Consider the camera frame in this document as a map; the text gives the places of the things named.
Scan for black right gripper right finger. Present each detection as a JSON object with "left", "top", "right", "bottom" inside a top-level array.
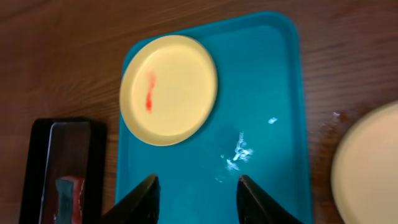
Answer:
[{"left": 236, "top": 175, "right": 302, "bottom": 224}]

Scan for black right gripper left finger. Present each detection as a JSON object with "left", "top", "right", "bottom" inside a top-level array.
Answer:
[{"left": 101, "top": 174, "right": 160, "bottom": 224}]

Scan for green orange sponge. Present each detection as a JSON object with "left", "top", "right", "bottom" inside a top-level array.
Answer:
[{"left": 54, "top": 175, "right": 85, "bottom": 224}]

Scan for yellow plate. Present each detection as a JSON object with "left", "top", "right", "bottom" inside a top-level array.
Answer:
[
  {"left": 119, "top": 35, "right": 218, "bottom": 146},
  {"left": 331, "top": 101, "right": 397, "bottom": 224}
]

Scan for teal plastic tray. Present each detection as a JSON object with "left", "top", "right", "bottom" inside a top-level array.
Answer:
[{"left": 115, "top": 11, "right": 313, "bottom": 223}]

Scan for black water tray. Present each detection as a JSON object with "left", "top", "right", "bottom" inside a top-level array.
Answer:
[{"left": 19, "top": 118, "right": 107, "bottom": 223}]

